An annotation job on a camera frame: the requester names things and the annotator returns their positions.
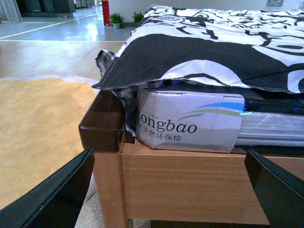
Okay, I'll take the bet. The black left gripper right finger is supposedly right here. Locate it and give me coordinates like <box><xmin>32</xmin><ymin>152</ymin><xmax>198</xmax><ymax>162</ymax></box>
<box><xmin>245</xmin><ymin>150</ymin><xmax>304</xmax><ymax>228</ymax></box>

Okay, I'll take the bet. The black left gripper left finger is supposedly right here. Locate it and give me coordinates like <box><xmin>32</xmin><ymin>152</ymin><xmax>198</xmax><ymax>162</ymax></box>
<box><xmin>0</xmin><ymin>148</ymin><xmax>95</xmax><ymax>228</ymax></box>

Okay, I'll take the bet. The white mattress in plastic wrap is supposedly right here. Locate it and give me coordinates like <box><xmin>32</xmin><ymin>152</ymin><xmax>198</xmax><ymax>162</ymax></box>
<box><xmin>137</xmin><ymin>89</ymin><xmax>304</xmax><ymax>153</ymax></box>

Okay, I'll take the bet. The black and white patterned duvet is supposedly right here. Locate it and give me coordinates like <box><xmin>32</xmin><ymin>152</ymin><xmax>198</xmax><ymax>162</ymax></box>
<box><xmin>95</xmin><ymin>5</ymin><xmax>304</xmax><ymax>94</ymax></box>

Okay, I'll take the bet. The left potted green plant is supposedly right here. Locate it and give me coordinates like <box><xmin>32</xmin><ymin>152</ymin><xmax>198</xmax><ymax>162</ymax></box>
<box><xmin>110</xmin><ymin>13</ymin><xmax>124</xmax><ymax>29</ymax></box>

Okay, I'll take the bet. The potted green plant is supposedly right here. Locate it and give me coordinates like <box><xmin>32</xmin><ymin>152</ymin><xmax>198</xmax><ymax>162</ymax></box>
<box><xmin>110</xmin><ymin>13</ymin><xmax>124</xmax><ymax>29</ymax></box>
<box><xmin>132</xmin><ymin>12</ymin><xmax>144</xmax><ymax>27</ymax></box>

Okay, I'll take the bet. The red pillar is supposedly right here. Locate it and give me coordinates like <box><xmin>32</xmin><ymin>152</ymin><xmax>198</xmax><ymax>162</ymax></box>
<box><xmin>102</xmin><ymin>0</ymin><xmax>111</xmax><ymax>26</ymax></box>

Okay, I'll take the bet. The right potted green plant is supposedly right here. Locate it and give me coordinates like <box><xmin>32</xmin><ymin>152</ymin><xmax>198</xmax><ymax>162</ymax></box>
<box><xmin>132</xmin><ymin>12</ymin><xmax>144</xmax><ymax>27</ymax></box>

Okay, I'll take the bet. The wooden bed frame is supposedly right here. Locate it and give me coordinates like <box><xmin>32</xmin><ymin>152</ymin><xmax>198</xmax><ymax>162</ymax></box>
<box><xmin>79</xmin><ymin>89</ymin><xmax>304</xmax><ymax>228</ymax></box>

